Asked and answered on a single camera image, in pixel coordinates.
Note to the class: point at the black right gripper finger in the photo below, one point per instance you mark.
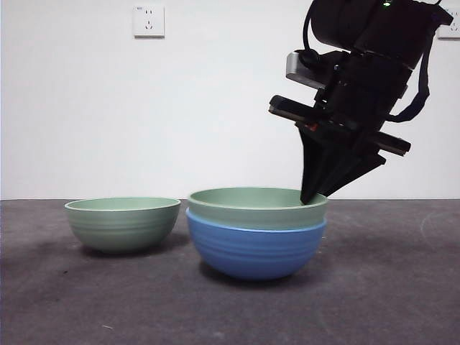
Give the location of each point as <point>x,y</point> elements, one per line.
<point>352,163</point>
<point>312,161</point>

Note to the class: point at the green ribbed plastic bowl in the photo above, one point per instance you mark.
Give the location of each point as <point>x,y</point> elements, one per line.
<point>251,215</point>
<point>122,226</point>

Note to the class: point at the blue ribbed plastic bowl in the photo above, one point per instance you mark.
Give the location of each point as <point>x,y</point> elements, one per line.
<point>251,251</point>

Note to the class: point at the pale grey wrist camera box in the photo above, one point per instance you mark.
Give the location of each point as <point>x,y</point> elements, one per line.
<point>296,70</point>

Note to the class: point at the white wall socket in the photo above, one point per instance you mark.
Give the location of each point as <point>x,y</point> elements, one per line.
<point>149,21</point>
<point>451,32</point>

